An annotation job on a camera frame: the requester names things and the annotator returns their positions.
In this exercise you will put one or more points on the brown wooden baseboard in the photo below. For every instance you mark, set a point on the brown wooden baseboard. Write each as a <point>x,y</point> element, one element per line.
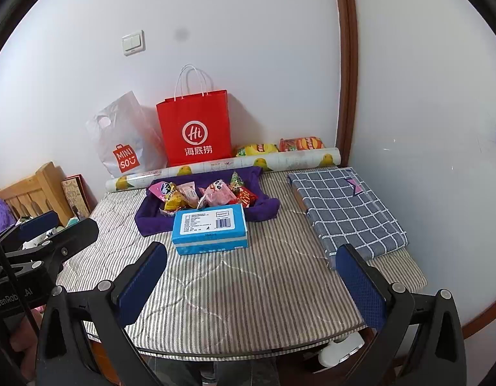
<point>485,313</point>

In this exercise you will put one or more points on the yellow chips bag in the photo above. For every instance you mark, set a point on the yellow chips bag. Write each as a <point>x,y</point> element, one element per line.
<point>256,150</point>

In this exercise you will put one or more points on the blue tissue box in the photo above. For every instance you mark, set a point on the blue tissue box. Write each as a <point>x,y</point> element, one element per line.
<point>209,225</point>

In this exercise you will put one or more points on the red snack packet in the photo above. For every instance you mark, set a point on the red snack packet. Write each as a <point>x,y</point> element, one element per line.
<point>246,196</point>

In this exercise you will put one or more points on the striped quilted mat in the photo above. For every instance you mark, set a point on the striped quilted mat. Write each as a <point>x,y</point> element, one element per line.
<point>239,297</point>

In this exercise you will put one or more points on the white plastic object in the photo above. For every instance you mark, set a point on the white plastic object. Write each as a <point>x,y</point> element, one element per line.
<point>342,350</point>

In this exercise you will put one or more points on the white plastic shopping bag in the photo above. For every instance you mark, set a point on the white plastic shopping bag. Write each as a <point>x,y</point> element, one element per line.
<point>123,136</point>

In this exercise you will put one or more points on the green snack packet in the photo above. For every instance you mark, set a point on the green snack packet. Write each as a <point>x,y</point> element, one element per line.
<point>236,180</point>

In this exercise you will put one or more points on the red paper bag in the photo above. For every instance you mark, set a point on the red paper bag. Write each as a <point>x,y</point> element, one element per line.
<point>195,128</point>

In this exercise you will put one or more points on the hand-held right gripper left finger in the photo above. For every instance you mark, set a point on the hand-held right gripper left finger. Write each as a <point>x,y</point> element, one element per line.
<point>141,285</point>

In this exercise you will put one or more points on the folded grey checked cloth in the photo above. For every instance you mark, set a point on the folded grey checked cloth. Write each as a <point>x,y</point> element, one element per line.
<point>344,213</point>

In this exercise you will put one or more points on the brown wooden door frame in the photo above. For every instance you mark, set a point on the brown wooden door frame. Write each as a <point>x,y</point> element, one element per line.
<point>346,68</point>

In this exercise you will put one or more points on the brown patterned box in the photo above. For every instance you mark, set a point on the brown patterned box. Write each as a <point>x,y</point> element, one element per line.
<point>75,195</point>

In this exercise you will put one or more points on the pink strawberry snack packet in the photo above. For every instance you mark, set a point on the pink strawberry snack packet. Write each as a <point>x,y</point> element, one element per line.
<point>217,195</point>

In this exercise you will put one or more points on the printed wrapping roll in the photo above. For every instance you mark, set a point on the printed wrapping roll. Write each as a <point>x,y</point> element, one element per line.
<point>288,161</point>

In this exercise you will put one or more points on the white light switch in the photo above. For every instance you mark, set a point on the white light switch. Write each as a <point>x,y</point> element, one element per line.
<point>133,42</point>

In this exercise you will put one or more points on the magenta and yellow snack packet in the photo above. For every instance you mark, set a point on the magenta and yellow snack packet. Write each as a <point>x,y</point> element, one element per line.
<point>163,190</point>

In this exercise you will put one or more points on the long pale pink snack packet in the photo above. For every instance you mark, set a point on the long pale pink snack packet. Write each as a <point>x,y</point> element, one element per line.
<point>188,195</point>

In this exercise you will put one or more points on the wooden headboard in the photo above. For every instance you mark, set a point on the wooden headboard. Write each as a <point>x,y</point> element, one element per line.
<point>30,193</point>

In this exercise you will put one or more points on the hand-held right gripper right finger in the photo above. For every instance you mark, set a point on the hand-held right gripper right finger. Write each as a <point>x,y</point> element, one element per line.
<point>360,289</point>

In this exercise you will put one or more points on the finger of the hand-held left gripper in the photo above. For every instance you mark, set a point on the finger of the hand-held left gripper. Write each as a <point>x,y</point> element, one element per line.
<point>77,237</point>
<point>38,221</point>

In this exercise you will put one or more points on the purple cloth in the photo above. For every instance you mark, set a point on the purple cloth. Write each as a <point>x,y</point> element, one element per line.
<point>151,221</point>

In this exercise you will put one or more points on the orange chips bag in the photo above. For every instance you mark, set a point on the orange chips bag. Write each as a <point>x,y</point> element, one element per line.
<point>302,144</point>

